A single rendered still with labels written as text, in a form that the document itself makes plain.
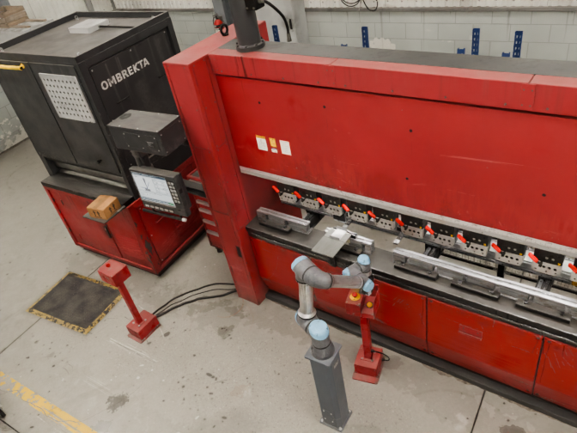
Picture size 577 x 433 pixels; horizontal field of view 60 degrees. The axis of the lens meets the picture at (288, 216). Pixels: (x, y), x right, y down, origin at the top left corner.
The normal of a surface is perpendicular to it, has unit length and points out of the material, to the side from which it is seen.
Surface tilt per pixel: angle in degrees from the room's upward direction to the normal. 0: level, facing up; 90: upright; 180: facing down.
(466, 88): 90
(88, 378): 0
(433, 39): 90
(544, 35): 90
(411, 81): 90
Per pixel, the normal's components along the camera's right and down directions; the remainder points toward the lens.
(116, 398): -0.16, -0.78
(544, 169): -0.56, 0.58
